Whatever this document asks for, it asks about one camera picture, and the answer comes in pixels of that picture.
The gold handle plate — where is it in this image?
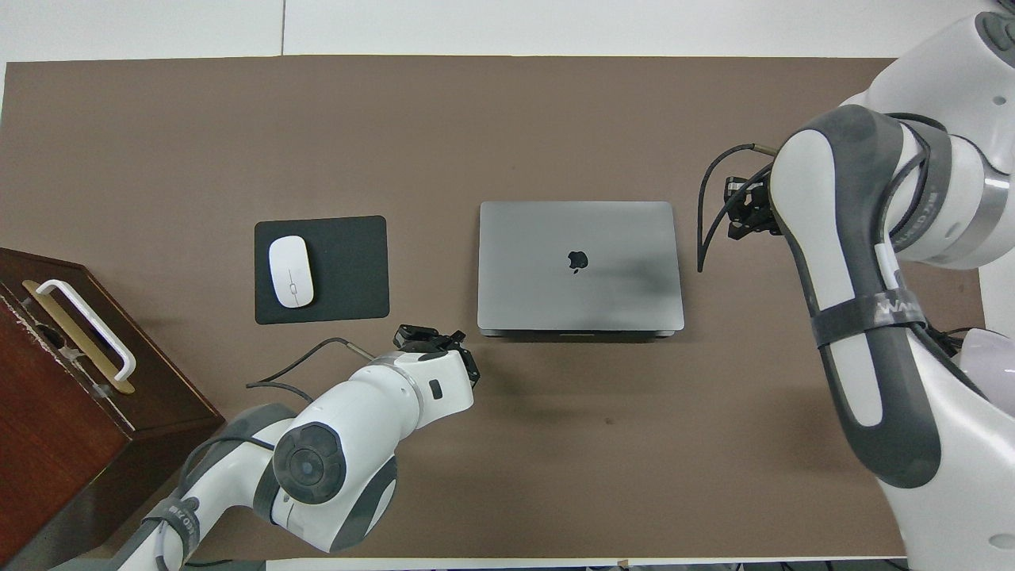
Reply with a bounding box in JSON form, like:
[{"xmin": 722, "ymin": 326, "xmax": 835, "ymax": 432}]
[{"xmin": 21, "ymin": 279, "xmax": 136, "ymax": 395}]

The brown paper table cover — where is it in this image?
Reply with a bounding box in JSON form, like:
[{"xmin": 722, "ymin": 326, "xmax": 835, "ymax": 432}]
[{"xmin": 0, "ymin": 56, "xmax": 984, "ymax": 561}]

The white computer mouse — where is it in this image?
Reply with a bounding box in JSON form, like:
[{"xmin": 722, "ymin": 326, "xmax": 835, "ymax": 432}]
[{"xmin": 268, "ymin": 236, "xmax": 315, "ymax": 309}]

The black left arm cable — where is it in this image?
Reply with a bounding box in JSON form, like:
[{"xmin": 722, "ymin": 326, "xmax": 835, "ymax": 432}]
[{"xmin": 246, "ymin": 337, "xmax": 377, "ymax": 403}]

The white box handle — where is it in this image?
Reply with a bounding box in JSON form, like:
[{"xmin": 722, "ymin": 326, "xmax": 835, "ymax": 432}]
[{"xmin": 36, "ymin": 279, "xmax": 137, "ymax": 383}]

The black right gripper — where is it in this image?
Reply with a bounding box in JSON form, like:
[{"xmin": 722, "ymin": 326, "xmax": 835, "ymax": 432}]
[{"xmin": 723, "ymin": 175, "xmax": 787, "ymax": 242}]

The dark brown wooden box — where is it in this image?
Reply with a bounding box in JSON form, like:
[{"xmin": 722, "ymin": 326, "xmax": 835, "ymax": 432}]
[{"xmin": 0, "ymin": 247, "xmax": 225, "ymax": 569}]

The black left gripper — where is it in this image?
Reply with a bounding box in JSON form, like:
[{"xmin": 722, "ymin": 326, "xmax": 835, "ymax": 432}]
[{"xmin": 394, "ymin": 324, "xmax": 482, "ymax": 389}]

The grey aluminium laptop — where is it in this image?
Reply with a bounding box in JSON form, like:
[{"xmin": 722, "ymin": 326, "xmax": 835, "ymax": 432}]
[{"xmin": 477, "ymin": 201, "xmax": 685, "ymax": 340}]

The black mouse pad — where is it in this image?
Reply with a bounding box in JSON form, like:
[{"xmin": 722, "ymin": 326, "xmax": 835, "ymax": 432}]
[{"xmin": 254, "ymin": 215, "xmax": 390, "ymax": 325}]

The white desk lamp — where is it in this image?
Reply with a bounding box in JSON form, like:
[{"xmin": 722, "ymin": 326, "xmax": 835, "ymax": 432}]
[{"xmin": 958, "ymin": 328, "xmax": 1015, "ymax": 397}]

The black lamp power cable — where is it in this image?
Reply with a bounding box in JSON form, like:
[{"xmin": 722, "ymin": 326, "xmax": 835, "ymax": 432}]
[{"xmin": 924, "ymin": 324, "xmax": 972, "ymax": 354}]

